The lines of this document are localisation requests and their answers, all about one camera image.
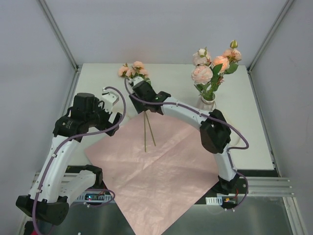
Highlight pink flower stem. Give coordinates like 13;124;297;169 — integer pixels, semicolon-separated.
117;61;156;152
208;40;242;100
191;47;217;101

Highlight purple pink wrapping paper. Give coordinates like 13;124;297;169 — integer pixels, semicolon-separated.
85;113;218;235

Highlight white ribbed ceramic vase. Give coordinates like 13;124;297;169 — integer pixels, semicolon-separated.
196;94;217;112

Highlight cream printed ribbon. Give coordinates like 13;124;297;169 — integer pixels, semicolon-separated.
220;107;243;148

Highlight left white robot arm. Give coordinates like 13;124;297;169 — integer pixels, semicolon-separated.
16;90;122;226

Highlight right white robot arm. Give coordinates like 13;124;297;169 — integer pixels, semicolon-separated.
126;77;240;195

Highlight red black object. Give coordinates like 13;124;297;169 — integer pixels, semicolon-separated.
23;221;38;235

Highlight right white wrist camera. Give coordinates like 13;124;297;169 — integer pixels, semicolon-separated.
130;76;144;87

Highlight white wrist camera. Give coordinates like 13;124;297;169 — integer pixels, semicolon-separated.
130;76;144;87
100;91;119;110

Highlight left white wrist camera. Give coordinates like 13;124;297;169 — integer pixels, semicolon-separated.
100;91;119;110

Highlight left aluminium frame post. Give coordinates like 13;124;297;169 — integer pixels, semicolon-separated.
36;0;79;72

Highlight aluminium frame post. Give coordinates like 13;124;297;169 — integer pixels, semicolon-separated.
247;0;295;74
36;0;79;72

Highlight left white cable duct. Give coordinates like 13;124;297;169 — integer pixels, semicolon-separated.
74;192;114;203

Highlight white cable duct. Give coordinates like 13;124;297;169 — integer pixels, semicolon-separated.
74;192;114;203
205;196;223;206

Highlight right white cable duct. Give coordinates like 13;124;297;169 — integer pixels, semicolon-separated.
205;196;223;206

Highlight aluminium rail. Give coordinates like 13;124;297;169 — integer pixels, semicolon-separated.
244;177;297;197

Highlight right aluminium frame post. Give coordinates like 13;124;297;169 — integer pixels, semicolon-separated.
247;0;295;74

